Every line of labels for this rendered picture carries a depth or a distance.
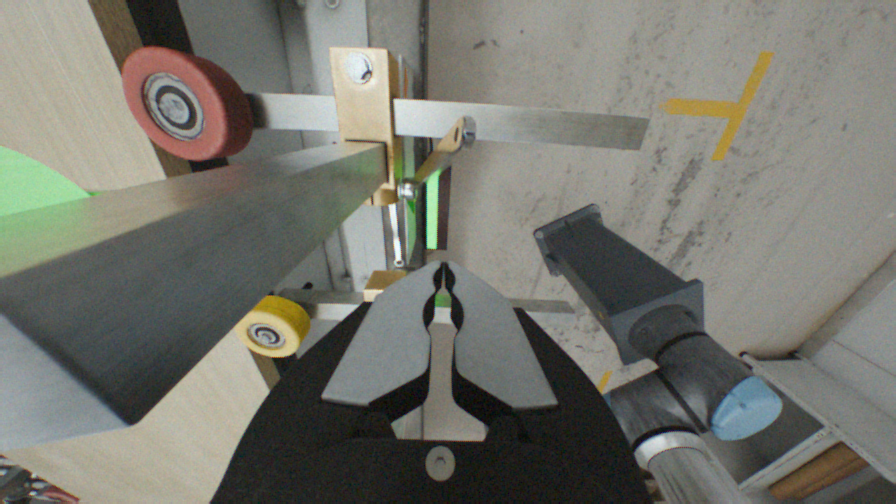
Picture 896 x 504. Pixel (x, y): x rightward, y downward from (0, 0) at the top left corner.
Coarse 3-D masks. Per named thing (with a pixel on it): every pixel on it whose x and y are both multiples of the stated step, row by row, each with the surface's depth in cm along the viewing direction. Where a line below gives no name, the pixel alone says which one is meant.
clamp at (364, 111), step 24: (336, 48) 19; (360, 48) 19; (336, 72) 20; (384, 72) 20; (336, 96) 21; (360, 96) 21; (384, 96) 21; (360, 120) 22; (384, 120) 22; (384, 192) 25
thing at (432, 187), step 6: (432, 180) 41; (432, 186) 41; (432, 192) 42; (432, 198) 42; (432, 204) 43; (432, 210) 43; (432, 216) 44; (432, 222) 44; (432, 228) 45; (432, 234) 46; (432, 240) 46; (432, 246) 47
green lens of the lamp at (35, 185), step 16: (0, 160) 5; (16, 160) 6; (32, 160) 6; (0, 176) 5; (16, 176) 5; (32, 176) 6; (48, 176) 6; (0, 192) 5; (16, 192) 5; (32, 192) 5; (48, 192) 6; (64, 192) 6; (80, 192) 6; (0, 208) 5; (16, 208) 5; (32, 208) 5
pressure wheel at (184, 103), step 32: (128, 64) 17; (160, 64) 17; (192, 64) 17; (128, 96) 18; (160, 96) 18; (192, 96) 18; (224, 96) 18; (160, 128) 19; (192, 128) 19; (224, 128) 19
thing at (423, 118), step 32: (256, 96) 22; (288, 96) 22; (320, 96) 22; (256, 128) 23; (288, 128) 23; (320, 128) 23; (416, 128) 23; (448, 128) 23; (480, 128) 23; (512, 128) 23; (544, 128) 23; (576, 128) 23; (608, 128) 23; (640, 128) 23
